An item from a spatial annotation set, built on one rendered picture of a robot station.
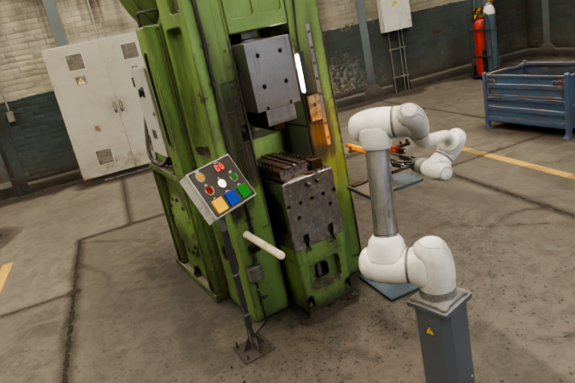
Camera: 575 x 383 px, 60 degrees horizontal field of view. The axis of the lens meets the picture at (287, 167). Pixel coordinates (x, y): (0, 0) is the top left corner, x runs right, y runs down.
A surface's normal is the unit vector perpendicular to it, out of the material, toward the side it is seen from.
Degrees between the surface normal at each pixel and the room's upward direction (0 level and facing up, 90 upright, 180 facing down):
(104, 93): 90
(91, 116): 90
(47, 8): 90
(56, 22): 90
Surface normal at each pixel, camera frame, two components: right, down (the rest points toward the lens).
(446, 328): -0.08, 0.30
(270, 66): 0.51, 0.15
